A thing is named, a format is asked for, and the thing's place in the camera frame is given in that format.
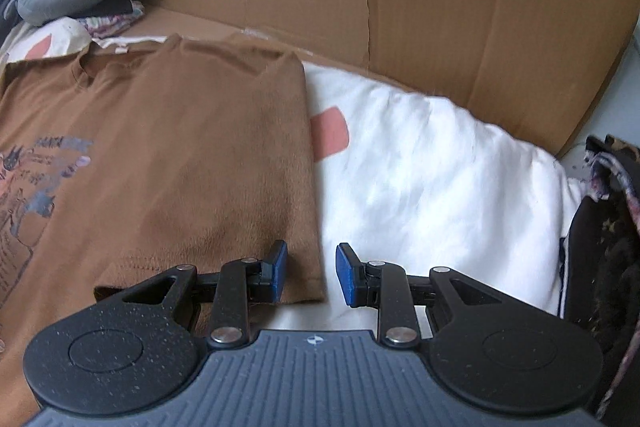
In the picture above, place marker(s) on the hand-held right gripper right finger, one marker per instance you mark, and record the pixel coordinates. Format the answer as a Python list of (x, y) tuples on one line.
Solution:
[(347, 277)]

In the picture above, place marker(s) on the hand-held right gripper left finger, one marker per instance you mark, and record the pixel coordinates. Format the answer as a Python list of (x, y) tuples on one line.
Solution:
[(278, 272)]

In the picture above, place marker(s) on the brown printed t-shirt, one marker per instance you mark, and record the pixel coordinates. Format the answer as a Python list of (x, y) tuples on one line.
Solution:
[(175, 157)]

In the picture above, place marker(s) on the cartoon printed white bedsheet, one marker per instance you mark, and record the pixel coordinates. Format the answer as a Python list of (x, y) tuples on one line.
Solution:
[(425, 182)]

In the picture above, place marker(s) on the black garment pile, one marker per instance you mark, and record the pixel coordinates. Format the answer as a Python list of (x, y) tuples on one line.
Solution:
[(600, 282)]

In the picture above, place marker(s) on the floral patterned cloth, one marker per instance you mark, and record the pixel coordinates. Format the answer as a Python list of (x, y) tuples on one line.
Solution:
[(112, 24)]

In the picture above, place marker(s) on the black folded cloth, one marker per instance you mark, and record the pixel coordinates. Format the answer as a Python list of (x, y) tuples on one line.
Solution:
[(107, 7)]

